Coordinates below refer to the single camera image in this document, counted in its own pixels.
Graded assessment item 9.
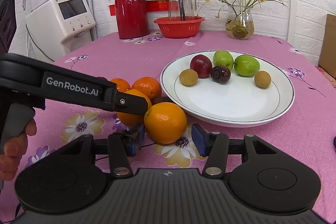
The green jujube fruit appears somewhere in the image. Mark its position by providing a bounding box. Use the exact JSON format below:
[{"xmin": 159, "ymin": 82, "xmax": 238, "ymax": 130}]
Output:
[
  {"xmin": 234, "ymin": 54, "xmax": 260, "ymax": 77},
  {"xmin": 213, "ymin": 50, "xmax": 234, "ymax": 71}
]

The plaid cloth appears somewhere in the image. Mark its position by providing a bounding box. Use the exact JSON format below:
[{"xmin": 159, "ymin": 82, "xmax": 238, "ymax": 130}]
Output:
[{"xmin": 314, "ymin": 65, "xmax": 336, "ymax": 81}]

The red thermos jug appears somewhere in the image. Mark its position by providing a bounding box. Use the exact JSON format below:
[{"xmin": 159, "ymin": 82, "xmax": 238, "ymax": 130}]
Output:
[{"xmin": 115, "ymin": 0, "xmax": 150, "ymax": 40}]

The large orange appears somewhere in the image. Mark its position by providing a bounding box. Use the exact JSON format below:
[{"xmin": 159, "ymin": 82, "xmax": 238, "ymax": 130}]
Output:
[
  {"xmin": 143, "ymin": 102, "xmax": 188, "ymax": 145},
  {"xmin": 116, "ymin": 89, "xmax": 153, "ymax": 127}
]

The red plastic basket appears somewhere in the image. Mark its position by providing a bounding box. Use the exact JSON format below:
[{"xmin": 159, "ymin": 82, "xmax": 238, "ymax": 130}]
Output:
[{"xmin": 154, "ymin": 16, "xmax": 205, "ymax": 39}]

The white cable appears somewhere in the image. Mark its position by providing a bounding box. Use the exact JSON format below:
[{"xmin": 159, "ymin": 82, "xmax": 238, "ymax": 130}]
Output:
[{"xmin": 26, "ymin": 23, "xmax": 56, "ymax": 62}]

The glass pitcher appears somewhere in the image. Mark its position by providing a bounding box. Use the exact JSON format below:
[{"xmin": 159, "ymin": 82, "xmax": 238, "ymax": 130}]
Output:
[{"xmin": 168, "ymin": 0, "xmax": 197, "ymax": 21}]

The small tangerine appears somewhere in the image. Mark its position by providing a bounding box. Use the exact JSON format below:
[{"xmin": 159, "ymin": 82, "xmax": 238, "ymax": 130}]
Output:
[
  {"xmin": 131, "ymin": 77, "xmax": 162, "ymax": 101},
  {"xmin": 110, "ymin": 78, "xmax": 131, "ymax": 93}
]

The cardboard box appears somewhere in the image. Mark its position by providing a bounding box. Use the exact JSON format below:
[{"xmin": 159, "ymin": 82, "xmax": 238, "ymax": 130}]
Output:
[{"xmin": 319, "ymin": 13, "xmax": 336, "ymax": 78}]

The white plate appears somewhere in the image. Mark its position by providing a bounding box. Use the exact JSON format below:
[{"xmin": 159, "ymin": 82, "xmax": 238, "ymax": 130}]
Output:
[{"xmin": 160, "ymin": 50, "xmax": 295, "ymax": 128}]

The large red plum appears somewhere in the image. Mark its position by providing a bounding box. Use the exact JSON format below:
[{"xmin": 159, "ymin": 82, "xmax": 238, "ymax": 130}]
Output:
[{"xmin": 190, "ymin": 54, "xmax": 213, "ymax": 79}]

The brown longan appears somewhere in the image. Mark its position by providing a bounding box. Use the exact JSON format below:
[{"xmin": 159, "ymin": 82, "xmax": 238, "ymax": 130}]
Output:
[
  {"xmin": 179, "ymin": 69, "xmax": 199, "ymax": 86},
  {"xmin": 254, "ymin": 71, "xmax": 272, "ymax": 88}
]

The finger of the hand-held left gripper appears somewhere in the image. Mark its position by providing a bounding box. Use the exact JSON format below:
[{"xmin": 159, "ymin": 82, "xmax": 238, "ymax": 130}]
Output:
[{"xmin": 115, "ymin": 91, "xmax": 149, "ymax": 116}]

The glass vase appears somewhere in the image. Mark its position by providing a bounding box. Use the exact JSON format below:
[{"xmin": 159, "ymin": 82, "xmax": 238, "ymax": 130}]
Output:
[{"xmin": 225, "ymin": 5, "xmax": 255, "ymax": 40}]

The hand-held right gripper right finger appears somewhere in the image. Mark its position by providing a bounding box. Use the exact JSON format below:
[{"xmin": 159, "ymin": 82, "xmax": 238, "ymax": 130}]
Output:
[{"xmin": 191, "ymin": 124, "xmax": 279, "ymax": 179}]

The pink floral tablecloth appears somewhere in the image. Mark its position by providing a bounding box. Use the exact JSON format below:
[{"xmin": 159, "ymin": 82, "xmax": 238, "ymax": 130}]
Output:
[{"xmin": 0, "ymin": 30, "xmax": 336, "ymax": 216}]

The person's left hand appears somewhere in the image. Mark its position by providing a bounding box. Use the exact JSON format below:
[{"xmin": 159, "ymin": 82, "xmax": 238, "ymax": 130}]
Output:
[{"xmin": 0, "ymin": 119, "xmax": 37, "ymax": 181}]

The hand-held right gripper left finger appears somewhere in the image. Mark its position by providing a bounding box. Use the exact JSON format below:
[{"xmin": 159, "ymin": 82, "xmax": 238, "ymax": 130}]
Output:
[{"xmin": 56, "ymin": 124, "xmax": 146, "ymax": 179}]

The white machine with screen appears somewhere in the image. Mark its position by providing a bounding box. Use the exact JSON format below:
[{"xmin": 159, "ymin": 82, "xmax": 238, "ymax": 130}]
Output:
[{"xmin": 25, "ymin": 0, "xmax": 96, "ymax": 62}]

